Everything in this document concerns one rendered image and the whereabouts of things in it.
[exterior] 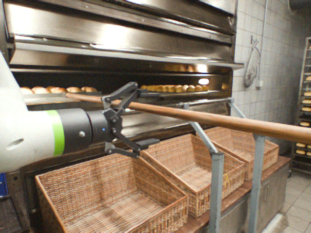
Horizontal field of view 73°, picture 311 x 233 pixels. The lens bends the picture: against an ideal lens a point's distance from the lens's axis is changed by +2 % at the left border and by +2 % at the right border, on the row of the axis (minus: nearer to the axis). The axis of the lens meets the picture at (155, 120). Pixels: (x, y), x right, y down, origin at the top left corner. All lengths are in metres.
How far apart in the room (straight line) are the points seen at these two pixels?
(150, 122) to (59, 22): 0.78
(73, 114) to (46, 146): 0.08
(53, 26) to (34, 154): 0.82
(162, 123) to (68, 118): 1.14
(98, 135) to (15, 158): 0.15
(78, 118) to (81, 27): 0.83
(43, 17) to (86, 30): 0.20
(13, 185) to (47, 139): 0.78
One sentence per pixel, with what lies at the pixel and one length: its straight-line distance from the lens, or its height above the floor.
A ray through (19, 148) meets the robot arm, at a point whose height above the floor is 1.18.
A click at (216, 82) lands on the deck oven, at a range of 2.30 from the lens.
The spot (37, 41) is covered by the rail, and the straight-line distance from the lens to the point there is 0.98.
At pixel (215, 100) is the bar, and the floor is 1.17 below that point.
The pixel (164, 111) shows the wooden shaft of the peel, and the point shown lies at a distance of 0.66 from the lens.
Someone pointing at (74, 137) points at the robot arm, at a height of 1.18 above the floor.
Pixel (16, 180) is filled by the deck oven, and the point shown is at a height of 0.84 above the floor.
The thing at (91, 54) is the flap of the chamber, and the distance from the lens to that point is 1.04.
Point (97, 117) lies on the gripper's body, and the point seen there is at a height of 1.21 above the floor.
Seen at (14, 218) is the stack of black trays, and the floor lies 0.83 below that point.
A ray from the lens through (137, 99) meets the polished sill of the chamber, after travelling 1.36.
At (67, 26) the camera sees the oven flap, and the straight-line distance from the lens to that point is 1.19.
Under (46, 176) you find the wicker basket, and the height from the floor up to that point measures 0.84.
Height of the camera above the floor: 1.29
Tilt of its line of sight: 11 degrees down
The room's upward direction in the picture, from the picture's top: straight up
